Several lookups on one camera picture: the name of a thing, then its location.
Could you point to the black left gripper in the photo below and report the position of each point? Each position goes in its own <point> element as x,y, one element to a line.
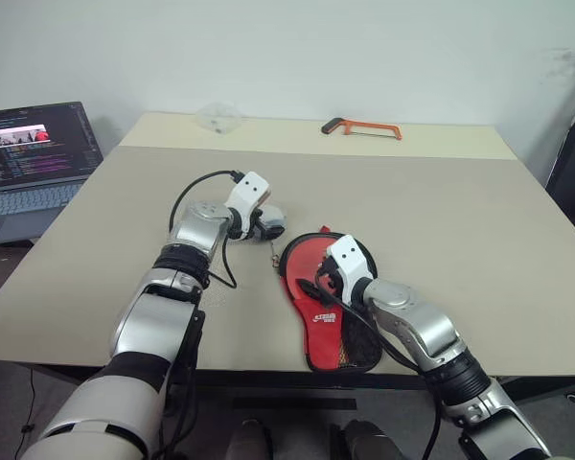
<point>256,227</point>

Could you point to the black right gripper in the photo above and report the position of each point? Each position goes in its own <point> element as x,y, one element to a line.
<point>330,282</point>

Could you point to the red black paddle case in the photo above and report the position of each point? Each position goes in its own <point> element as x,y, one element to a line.
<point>316,326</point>

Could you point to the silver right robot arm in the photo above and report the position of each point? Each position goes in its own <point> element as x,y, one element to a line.
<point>412,316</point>

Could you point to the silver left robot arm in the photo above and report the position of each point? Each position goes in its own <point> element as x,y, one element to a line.
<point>148,326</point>

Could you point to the clear plastic bag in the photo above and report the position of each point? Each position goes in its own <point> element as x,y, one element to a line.
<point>219,120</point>

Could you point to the orange black hacksaw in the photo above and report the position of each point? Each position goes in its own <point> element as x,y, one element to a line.
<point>364,127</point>

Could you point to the dark rounded shape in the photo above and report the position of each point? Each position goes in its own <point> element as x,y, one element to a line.
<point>250,441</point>
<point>366,441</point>

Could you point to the open grey laptop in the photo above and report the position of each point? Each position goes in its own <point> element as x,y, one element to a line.
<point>33,158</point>

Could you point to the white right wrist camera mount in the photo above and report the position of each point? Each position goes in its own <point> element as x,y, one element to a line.
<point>350,261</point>

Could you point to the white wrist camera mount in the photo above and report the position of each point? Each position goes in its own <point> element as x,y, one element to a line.
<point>246,189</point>
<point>350,261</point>

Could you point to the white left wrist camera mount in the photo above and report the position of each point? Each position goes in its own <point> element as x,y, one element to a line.
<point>246,189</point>

